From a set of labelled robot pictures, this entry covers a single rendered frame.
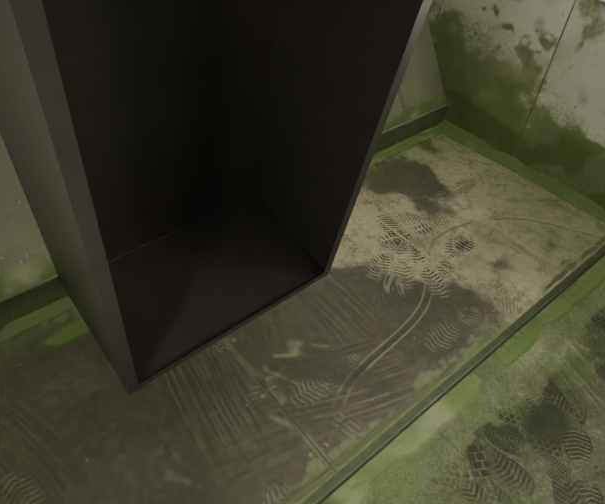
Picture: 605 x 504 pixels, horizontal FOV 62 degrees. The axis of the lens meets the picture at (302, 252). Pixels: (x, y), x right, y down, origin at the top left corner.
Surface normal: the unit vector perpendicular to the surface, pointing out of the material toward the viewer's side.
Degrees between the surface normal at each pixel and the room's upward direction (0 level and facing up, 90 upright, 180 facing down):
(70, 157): 102
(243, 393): 0
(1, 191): 57
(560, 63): 90
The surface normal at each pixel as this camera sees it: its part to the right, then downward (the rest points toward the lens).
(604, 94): -0.77, 0.42
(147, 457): 0.04, -0.72
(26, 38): 0.62, 0.69
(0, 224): 0.56, 0.08
